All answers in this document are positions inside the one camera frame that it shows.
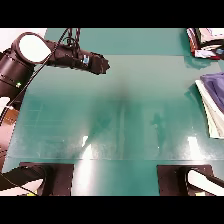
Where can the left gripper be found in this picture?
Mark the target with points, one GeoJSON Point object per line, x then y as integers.
{"type": "Point", "coordinates": [99, 64]}

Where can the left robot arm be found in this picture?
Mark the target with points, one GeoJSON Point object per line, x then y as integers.
{"type": "Point", "coordinates": [30, 50]}

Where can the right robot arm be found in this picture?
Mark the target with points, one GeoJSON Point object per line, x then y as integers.
{"type": "Point", "coordinates": [203, 180]}

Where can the heap of clothes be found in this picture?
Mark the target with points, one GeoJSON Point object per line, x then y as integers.
{"type": "Point", "coordinates": [203, 43]}

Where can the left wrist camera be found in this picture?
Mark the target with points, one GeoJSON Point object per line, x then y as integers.
{"type": "Point", "coordinates": [78, 35]}

